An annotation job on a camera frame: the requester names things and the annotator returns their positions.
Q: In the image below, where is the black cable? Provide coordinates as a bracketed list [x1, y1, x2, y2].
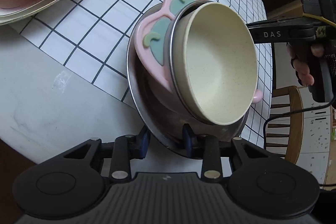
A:
[262, 101, 336, 151]

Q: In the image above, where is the large steel plate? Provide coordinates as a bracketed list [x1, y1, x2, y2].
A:
[127, 2, 256, 158]

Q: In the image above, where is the pink silicone kids bowl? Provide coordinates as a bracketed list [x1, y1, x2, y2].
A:
[133, 0, 263, 104]

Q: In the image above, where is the white grid tablecloth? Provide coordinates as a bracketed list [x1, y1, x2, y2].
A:
[1, 0, 266, 158]

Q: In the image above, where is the steel tray under pink plate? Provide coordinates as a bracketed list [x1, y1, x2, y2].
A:
[1, 0, 60, 26]

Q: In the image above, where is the person's right hand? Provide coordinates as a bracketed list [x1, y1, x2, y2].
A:
[286, 43, 324, 86]

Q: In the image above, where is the cream speckled bowl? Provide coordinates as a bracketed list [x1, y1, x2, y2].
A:
[180, 2, 259, 126]

